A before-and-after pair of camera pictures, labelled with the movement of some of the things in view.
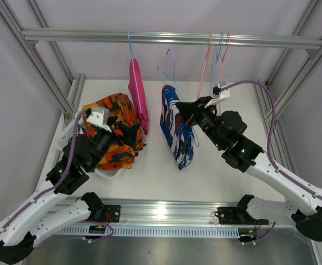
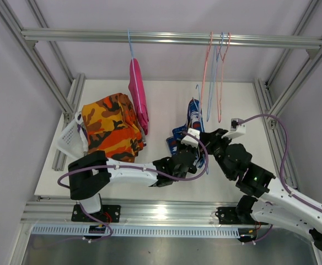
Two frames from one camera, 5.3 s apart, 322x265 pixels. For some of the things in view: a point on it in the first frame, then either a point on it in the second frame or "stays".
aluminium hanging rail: x=174 y=38 stays
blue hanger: x=175 y=79 to x=198 y=101
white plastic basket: x=69 y=131 stays
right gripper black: x=187 y=109 to x=213 y=138
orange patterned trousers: x=128 y=138 stays
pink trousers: x=136 y=86 stays
